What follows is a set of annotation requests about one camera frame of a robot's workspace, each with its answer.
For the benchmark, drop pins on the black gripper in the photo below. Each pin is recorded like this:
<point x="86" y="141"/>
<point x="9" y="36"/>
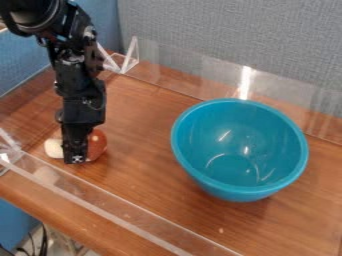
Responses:
<point x="82" y="93"/>

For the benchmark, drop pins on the brown white toy mushroom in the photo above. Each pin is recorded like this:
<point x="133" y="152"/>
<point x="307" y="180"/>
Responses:
<point x="96" y="146"/>

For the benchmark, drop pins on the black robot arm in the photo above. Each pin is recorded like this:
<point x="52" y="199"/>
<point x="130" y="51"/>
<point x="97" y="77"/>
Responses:
<point x="62" y="29"/>

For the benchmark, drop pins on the blue plastic bowl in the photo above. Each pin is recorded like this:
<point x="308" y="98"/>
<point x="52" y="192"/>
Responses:
<point x="240" y="148"/>

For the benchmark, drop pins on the clear acrylic left barrier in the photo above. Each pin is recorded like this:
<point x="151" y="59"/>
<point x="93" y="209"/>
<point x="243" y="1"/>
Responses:
<point x="26" y="110"/>

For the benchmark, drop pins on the clear acrylic barrier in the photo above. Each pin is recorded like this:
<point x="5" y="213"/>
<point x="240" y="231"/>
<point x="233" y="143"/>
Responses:
<point x="205" y="78"/>
<point x="26" y="110"/>
<point x="85" y="210"/>

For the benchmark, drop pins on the blue partition with wooden shelf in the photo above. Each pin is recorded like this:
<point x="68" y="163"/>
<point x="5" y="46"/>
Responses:
<point x="22" y="58"/>

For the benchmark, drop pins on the clear acrylic front barrier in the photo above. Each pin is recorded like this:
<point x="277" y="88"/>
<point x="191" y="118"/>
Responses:
<point x="85" y="210"/>

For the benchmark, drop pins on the clear acrylic back barrier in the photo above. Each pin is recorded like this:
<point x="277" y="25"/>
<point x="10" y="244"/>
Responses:
<point x="205" y="78"/>

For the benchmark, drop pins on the clear acrylic corner bracket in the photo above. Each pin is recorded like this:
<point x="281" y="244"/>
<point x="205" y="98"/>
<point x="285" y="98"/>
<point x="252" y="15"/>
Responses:
<point x="120" y="63"/>

